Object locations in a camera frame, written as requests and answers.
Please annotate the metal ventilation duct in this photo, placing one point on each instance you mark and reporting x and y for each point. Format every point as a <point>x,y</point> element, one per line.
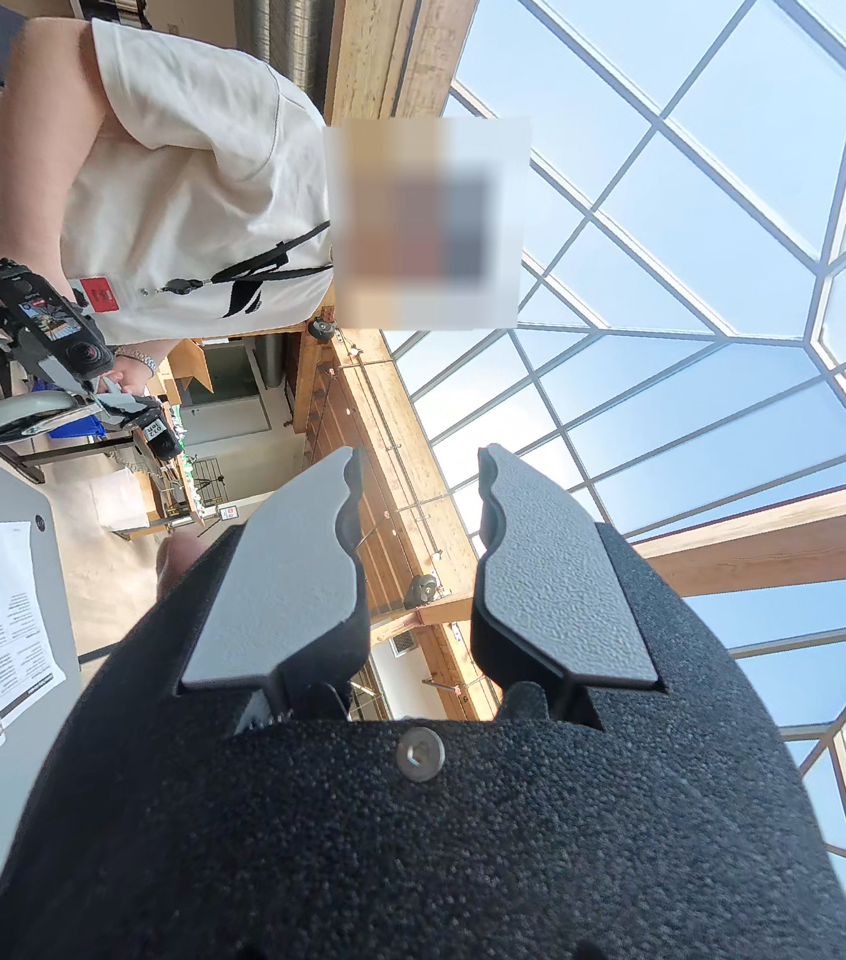
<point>280,37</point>

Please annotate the person's left hand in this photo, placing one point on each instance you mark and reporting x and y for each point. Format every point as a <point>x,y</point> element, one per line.
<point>179,559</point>

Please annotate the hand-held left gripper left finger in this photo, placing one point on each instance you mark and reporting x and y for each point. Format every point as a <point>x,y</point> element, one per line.
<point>280,592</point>

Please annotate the large grey wheel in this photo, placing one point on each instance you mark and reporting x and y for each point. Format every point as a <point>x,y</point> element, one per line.
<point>10,420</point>

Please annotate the wooden roof beam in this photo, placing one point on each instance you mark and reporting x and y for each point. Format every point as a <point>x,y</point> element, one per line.
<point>783,532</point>

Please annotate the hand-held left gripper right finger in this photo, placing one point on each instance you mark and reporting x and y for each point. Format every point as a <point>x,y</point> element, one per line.
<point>565,600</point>

